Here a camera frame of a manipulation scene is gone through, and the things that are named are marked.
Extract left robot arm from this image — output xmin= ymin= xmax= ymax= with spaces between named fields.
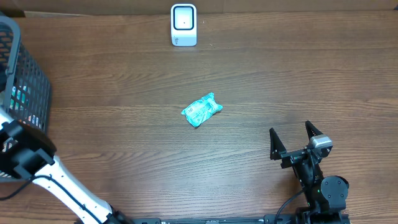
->
xmin=1 ymin=109 xmax=132 ymax=223

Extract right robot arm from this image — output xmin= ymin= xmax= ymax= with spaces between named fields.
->
xmin=264 ymin=121 xmax=350 ymax=224

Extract orange Kleenex tissue pack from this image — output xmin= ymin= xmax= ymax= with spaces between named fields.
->
xmin=28 ymin=115 xmax=41 ymax=128

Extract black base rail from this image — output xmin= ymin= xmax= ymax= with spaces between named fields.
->
xmin=130 ymin=213 xmax=352 ymax=224

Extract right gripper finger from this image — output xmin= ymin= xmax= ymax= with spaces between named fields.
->
xmin=269 ymin=128 xmax=287 ymax=160
xmin=305 ymin=120 xmax=322 ymax=139

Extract dark grey mesh basket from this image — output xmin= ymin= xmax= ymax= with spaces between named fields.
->
xmin=0 ymin=15 xmax=52 ymax=183

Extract teal wet wipes pack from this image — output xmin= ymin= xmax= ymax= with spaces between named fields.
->
xmin=181 ymin=92 xmax=223 ymax=128

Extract teal Kleenex tissue pack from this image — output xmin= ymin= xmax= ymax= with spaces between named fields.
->
xmin=9 ymin=86 xmax=31 ymax=111

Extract white barcode scanner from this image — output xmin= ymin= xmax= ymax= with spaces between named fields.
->
xmin=170 ymin=3 xmax=197 ymax=47

